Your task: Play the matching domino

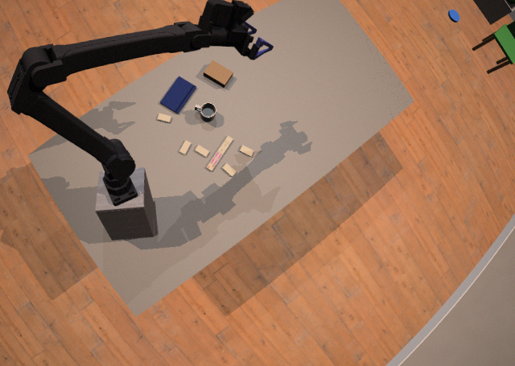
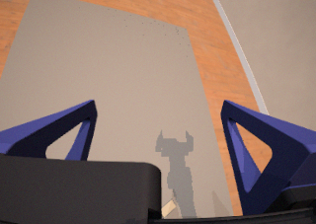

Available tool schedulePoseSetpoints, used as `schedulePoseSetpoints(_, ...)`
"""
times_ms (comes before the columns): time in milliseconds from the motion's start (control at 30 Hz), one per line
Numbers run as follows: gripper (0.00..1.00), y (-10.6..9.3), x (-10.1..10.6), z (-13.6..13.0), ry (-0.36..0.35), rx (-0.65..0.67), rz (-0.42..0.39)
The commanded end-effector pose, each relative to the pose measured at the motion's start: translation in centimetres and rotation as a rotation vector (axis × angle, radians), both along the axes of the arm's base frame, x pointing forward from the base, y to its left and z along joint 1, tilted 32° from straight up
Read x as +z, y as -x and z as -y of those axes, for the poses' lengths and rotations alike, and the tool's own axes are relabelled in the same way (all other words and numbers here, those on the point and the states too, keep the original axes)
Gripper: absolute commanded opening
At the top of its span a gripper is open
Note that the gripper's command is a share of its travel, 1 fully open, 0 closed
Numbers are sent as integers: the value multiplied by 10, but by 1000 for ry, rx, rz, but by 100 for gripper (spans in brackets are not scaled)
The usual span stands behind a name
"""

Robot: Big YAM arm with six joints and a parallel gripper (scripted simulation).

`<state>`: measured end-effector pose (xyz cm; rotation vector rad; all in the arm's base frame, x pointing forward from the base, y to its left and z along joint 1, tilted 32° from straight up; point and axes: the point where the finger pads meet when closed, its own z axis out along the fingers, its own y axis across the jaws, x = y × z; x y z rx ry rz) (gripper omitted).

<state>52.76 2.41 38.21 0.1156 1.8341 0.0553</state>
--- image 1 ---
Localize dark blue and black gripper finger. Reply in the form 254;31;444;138
244;22;257;35
253;37;274;60

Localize dark blue notebook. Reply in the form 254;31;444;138
160;76;196;114

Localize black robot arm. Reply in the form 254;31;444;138
7;0;254;206

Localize grey mug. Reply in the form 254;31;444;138
195;103;216;122

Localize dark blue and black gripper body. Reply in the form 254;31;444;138
222;23;258;60

